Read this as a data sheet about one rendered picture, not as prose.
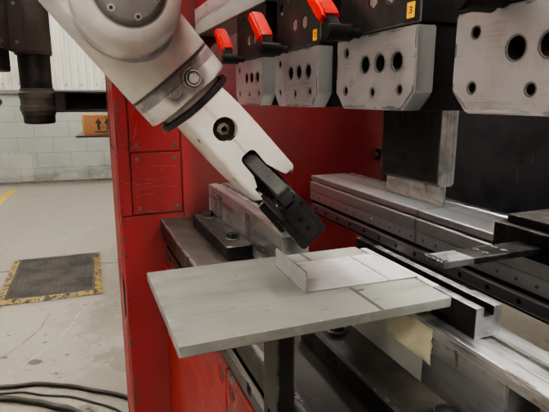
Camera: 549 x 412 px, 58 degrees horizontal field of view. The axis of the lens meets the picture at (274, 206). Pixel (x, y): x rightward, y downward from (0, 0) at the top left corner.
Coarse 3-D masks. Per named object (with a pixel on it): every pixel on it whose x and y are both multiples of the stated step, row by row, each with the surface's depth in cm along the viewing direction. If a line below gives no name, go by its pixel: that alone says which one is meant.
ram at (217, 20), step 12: (204, 0) 114; (240, 0) 91; (252, 0) 85; (264, 0) 80; (276, 0) 79; (216, 12) 106; (228, 12) 98; (240, 12) 91; (204, 24) 116; (216, 24) 106; (228, 24) 105
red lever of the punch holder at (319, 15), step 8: (312, 0) 56; (320, 0) 55; (328, 0) 55; (312, 8) 56; (320, 8) 54; (328, 8) 54; (336, 8) 55; (320, 16) 54; (328, 16) 54; (336, 16) 54; (328, 24) 52; (336, 24) 52; (344, 24) 53; (328, 32) 52; (336, 32) 52; (344, 32) 52; (352, 32) 53; (360, 32) 53; (328, 40) 53; (336, 40) 53; (344, 40) 53
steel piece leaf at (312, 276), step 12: (276, 252) 56; (276, 264) 56; (288, 264) 52; (300, 264) 56; (312, 264) 56; (324, 264) 56; (336, 264) 56; (348, 264) 56; (360, 264) 56; (288, 276) 52; (300, 276) 49; (312, 276) 52; (324, 276) 52; (336, 276) 52; (348, 276) 52; (360, 276) 52; (372, 276) 52; (300, 288) 50; (312, 288) 49; (324, 288) 49; (336, 288) 49
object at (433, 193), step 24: (384, 120) 57; (408, 120) 53; (432, 120) 49; (456, 120) 48; (384, 144) 57; (408, 144) 53; (432, 144) 49; (456, 144) 49; (384, 168) 58; (408, 168) 53; (432, 168) 50; (408, 192) 55; (432, 192) 51
